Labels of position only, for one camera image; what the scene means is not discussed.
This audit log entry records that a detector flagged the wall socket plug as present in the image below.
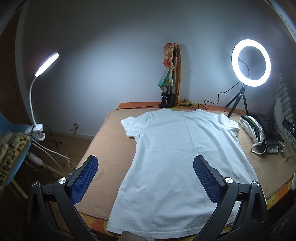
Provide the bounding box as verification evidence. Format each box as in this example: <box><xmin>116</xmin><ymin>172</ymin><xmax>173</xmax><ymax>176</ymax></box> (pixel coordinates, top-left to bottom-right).
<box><xmin>71</xmin><ymin>123</ymin><xmax>79</xmax><ymax>135</ymax></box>

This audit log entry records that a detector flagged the white t-shirt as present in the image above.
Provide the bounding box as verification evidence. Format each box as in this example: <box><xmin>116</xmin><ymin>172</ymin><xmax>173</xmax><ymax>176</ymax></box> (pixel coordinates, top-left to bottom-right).
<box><xmin>107</xmin><ymin>109</ymin><xmax>257</xmax><ymax>239</ymax></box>

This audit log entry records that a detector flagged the leopard print cloth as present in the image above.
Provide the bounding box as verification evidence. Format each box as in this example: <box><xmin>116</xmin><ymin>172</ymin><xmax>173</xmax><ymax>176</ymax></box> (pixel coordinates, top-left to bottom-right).
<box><xmin>1</xmin><ymin>133</ymin><xmax>31</xmax><ymax>195</ymax></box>

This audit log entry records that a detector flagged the white clip desk lamp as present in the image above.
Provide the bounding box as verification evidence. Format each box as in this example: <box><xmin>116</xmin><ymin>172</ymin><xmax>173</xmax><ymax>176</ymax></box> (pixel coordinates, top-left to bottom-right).
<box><xmin>25</xmin><ymin>51</ymin><xmax>60</xmax><ymax>141</ymax></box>

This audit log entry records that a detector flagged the orange floral bed sheet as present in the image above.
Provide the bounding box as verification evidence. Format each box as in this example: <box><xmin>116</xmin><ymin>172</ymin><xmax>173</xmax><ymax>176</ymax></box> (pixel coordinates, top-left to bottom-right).
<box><xmin>80</xmin><ymin>102</ymin><xmax>295</xmax><ymax>240</ymax></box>

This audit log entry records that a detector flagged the black ring light cable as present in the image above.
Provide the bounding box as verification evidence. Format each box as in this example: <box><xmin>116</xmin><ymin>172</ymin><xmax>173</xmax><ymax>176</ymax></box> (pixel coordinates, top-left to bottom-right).
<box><xmin>189</xmin><ymin>54</ymin><xmax>249</xmax><ymax>110</ymax></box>

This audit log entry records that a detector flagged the blue chair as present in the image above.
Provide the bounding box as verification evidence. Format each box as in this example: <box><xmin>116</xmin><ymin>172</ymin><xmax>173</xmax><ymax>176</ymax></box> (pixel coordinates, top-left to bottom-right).
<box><xmin>1</xmin><ymin>114</ymin><xmax>31</xmax><ymax>190</ymax></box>

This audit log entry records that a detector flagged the stack of folded clothes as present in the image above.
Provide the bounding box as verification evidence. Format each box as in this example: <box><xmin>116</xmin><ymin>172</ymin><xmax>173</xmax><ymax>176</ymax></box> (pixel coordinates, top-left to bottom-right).
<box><xmin>239</xmin><ymin>113</ymin><xmax>285</xmax><ymax>155</ymax></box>

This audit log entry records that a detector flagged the black mini tripod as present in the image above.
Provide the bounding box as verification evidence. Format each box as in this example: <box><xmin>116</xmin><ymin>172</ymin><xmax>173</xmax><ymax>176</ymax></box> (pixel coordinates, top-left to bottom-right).
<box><xmin>225</xmin><ymin>85</ymin><xmax>248</xmax><ymax>118</ymax></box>

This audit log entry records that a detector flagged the white lamp cable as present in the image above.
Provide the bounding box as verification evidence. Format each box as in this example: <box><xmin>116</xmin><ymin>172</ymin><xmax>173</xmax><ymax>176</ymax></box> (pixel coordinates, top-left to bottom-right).
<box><xmin>28</xmin><ymin>141</ymin><xmax>78</xmax><ymax>176</ymax></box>

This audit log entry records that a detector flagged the colourful scarf on tripod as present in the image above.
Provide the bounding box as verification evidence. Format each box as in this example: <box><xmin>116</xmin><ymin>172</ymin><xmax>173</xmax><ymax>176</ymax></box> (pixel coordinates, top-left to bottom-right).
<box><xmin>157</xmin><ymin>42</ymin><xmax>182</xmax><ymax>105</ymax></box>

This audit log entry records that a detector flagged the patterned pillow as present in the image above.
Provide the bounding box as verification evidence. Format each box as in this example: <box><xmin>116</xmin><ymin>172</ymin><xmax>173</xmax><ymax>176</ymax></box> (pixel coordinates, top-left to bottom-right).
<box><xmin>273</xmin><ymin>75</ymin><xmax>296</xmax><ymax>149</ymax></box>

